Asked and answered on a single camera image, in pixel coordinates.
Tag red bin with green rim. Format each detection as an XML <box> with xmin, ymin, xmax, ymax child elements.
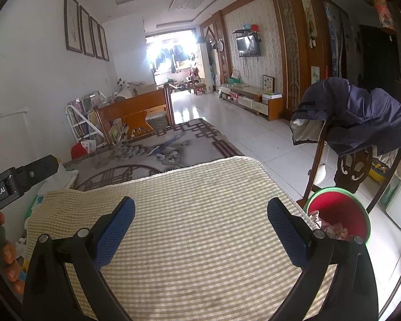
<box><xmin>306</xmin><ymin>187</ymin><xmax>371</xmax><ymax>244</ymax></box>

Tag small framed picture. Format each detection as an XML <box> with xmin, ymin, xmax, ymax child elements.
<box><xmin>262</xmin><ymin>74</ymin><xmax>275</xmax><ymax>94</ymax></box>

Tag cardboard box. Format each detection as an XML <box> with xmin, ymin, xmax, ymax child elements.
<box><xmin>129</xmin><ymin>82</ymin><xmax>157</xmax><ymax>96</ymax></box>

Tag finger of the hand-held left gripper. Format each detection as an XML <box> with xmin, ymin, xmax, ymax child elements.
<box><xmin>11</xmin><ymin>155</ymin><xmax>60</xmax><ymax>192</ymax></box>

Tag grey floral patterned mat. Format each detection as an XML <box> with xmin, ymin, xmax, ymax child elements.
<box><xmin>63</xmin><ymin>118</ymin><xmax>244</xmax><ymax>192</ymax></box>

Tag navy blue jacket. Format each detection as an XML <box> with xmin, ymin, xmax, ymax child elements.
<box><xmin>290</xmin><ymin>77</ymin><xmax>401</xmax><ymax>188</ymax></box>

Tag wooden bench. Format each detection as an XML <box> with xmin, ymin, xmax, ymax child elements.
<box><xmin>94</xmin><ymin>83</ymin><xmax>175</xmax><ymax>146</ymax></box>

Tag blue door curtain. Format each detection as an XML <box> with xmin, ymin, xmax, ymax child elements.
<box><xmin>324</xmin><ymin>2</ymin><xmax>343</xmax><ymax>77</ymax></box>

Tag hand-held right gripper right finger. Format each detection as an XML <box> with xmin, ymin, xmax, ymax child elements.
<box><xmin>267</xmin><ymin>197</ymin><xmax>379</xmax><ymax>321</ymax></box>

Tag dark carved wooden chair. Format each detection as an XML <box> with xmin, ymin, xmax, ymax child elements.
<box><xmin>297</xmin><ymin>120</ymin><xmax>401</xmax><ymax>215</ymax></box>

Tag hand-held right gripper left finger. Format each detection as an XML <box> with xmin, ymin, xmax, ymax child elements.
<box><xmin>22</xmin><ymin>196</ymin><xmax>136</xmax><ymax>321</ymax></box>

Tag beige checked blanket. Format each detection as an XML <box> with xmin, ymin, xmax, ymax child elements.
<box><xmin>25</xmin><ymin>155</ymin><xmax>338</xmax><ymax>321</ymax></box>

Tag wall shelf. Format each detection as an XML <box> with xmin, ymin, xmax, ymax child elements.
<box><xmin>233</xmin><ymin>23</ymin><xmax>262</xmax><ymax>42</ymax></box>

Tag wall television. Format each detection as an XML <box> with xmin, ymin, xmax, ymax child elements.
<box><xmin>237</xmin><ymin>35</ymin><xmax>261</xmax><ymax>57</ymax></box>

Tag wooden television cabinet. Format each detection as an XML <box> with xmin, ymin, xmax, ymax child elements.
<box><xmin>219</xmin><ymin>83</ymin><xmax>284</xmax><ymax>121</ymax></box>

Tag small wooden chair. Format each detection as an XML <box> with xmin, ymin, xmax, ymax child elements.
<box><xmin>190</xmin><ymin>68</ymin><xmax>206</xmax><ymax>95</ymax></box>

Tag square ceiling light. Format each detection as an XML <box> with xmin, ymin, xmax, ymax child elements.
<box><xmin>169</xmin><ymin>0</ymin><xmax>210</xmax><ymax>11</ymax></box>

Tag yellow plastic tub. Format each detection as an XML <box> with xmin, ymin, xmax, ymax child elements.
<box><xmin>369</xmin><ymin>164</ymin><xmax>390</xmax><ymax>183</ymax></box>

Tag person's left hand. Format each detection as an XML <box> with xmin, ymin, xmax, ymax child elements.
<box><xmin>0</xmin><ymin>211</ymin><xmax>25</xmax><ymax>295</ymax></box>

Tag white wire magazine rack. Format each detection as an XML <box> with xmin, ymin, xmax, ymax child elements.
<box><xmin>65</xmin><ymin>90</ymin><xmax>107</xmax><ymax>148</ymax></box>

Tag framed wall picture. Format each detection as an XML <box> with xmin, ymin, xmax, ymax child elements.
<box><xmin>98</xmin><ymin>23</ymin><xmax>110</xmax><ymax>62</ymax></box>
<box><xmin>64</xmin><ymin>0</ymin><xmax>83</xmax><ymax>53</ymax></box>
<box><xmin>79</xmin><ymin>5</ymin><xmax>95</xmax><ymax>57</ymax></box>
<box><xmin>90</xmin><ymin>16</ymin><xmax>104</xmax><ymax>60</ymax></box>

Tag leaning picture books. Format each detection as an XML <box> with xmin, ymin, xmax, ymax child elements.
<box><xmin>107</xmin><ymin>118</ymin><xmax>129</xmax><ymax>144</ymax></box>

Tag hanging wall scroll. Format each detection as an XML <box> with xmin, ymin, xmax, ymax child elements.
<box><xmin>300</xmin><ymin>0</ymin><xmax>318</xmax><ymax>39</ymax></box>

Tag red plastic container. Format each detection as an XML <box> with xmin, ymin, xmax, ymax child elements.
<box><xmin>70</xmin><ymin>142</ymin><xmax>87</xmax><ymax>159</ymax></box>

